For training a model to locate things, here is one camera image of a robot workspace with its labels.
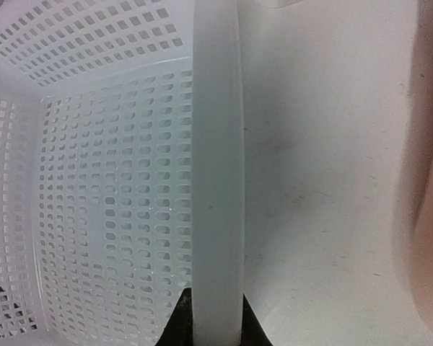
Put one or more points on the white tall plastic bin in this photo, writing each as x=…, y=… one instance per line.
x=276, y=4

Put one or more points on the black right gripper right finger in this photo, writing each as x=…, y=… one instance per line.
x=252, y=331

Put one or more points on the white perforated plastic basket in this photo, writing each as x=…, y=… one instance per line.
x=121, y=171

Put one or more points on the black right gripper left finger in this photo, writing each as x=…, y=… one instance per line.
x=179, y=329

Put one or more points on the beige hard-shell suitcase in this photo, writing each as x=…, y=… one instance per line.
x=413, y=223

